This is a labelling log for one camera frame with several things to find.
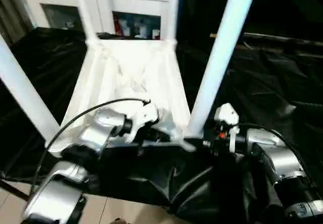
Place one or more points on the white plastic table top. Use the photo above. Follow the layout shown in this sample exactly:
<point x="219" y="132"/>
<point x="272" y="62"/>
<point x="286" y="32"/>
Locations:
<point x="126" y="65"/>

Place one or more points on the white plastic table leg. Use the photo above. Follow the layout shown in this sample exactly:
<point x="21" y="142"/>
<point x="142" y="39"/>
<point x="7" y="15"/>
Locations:
<point x="172" y="12"/>
<point x="85" y="14"/>
<point x="219" y="52"/>
<point x="25" y="90"/>

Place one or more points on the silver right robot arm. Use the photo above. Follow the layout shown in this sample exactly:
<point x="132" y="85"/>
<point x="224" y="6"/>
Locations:
<point x="282" y="156"/>

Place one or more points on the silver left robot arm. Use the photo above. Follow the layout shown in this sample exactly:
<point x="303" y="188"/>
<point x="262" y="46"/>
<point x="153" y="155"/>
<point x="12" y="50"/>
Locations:
<point x="96" y="133"/>

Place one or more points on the black work mat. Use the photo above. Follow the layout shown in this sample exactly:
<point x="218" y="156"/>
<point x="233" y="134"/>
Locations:
<point x="272" y="82"/>

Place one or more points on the gold piano label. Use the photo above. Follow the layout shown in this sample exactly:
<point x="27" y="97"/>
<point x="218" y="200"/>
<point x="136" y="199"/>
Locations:
<point x="213" y="35"/>

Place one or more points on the black piano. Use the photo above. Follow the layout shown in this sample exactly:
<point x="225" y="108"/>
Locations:
<point x="282" y="4"/>

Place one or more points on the grey curtain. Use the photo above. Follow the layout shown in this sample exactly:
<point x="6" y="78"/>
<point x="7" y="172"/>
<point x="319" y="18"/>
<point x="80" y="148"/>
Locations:
<point x="12" y="14"/>

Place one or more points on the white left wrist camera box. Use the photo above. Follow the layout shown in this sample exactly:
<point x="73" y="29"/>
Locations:
<point x="144" y="114"/>

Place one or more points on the black folding table frame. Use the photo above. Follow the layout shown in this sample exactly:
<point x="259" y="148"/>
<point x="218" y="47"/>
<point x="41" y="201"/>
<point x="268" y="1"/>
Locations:
<point x="13" y="190"/>

